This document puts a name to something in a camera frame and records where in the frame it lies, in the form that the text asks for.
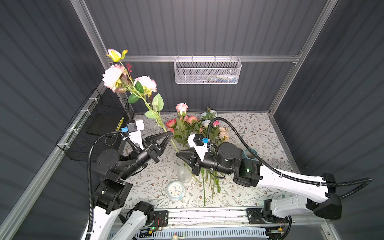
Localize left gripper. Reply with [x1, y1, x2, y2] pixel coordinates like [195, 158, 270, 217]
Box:
[119, 130, 171, 182]

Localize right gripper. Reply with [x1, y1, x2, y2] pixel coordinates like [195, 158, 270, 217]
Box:
[176, 146, 232, 176]

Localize clear ribbed glass vase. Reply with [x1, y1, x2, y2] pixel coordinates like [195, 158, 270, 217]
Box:
[176, 159, 192, 183]

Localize pink peony spray stem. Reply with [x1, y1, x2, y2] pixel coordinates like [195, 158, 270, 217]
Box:
[101, 48, 181, 154]

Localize pale pink rose stem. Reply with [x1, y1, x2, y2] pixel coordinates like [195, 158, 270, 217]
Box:
[174, 103, 189, 150]

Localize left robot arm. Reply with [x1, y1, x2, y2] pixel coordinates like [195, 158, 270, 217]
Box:
[85, 130, 173, 240]

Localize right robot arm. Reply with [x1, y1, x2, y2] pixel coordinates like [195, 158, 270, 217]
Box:
[177, 143, 343, 220]

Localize pile of artificial flowers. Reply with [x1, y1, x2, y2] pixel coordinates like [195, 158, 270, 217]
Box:
[165, 107, 232, 199]

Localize teal ceramic vase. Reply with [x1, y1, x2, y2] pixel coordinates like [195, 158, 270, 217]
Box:
[242, 148, 258, 161]

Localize small round alarm clock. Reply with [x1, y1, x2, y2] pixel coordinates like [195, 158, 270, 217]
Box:
[166, 181, 186, 202]

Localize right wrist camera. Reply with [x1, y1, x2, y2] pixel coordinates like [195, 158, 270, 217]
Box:
[187, 134, 209, 161]

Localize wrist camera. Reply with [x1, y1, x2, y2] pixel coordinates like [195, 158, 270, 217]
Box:
[121, 120, 145, 150]
[187, 134, 209, 161]

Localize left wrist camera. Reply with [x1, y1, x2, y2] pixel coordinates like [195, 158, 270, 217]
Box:
[121, 120, 145, 150]

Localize black wire basket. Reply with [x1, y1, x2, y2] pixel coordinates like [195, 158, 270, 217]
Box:
[56, 89, 133, 162]

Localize aluminium mounting rail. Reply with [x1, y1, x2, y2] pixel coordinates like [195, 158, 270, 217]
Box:
[86, 206, 331, 229]

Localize white wire mesh basket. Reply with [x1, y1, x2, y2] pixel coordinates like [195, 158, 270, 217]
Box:
[174, 57, 242, 85]

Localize right black cable conduit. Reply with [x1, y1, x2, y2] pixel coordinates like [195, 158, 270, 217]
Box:
[206, 116, 373, 200]

